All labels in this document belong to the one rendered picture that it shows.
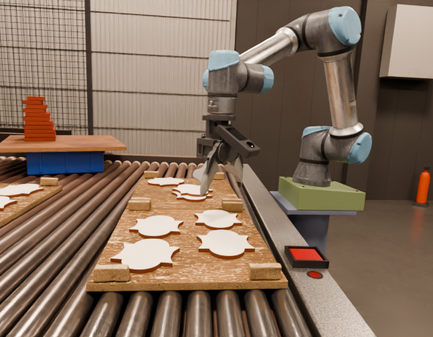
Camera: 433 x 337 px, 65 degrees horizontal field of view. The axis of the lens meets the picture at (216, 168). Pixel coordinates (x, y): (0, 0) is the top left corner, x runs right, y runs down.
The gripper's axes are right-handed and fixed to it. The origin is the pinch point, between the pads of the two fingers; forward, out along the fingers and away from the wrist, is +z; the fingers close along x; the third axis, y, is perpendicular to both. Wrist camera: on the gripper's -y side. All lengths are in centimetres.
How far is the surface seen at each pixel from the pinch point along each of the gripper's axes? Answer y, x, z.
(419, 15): 68, -420, -137
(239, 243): -13.6, 9.6, 6.9
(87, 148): 80, -2, -2
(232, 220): -2.8, -0.8, 6.9
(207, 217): 3.0, 2.8, 7.0
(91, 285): -6.3, 39.8, 8.2
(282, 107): 190, -325, -20
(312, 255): -25.7, -0.8, 8.5
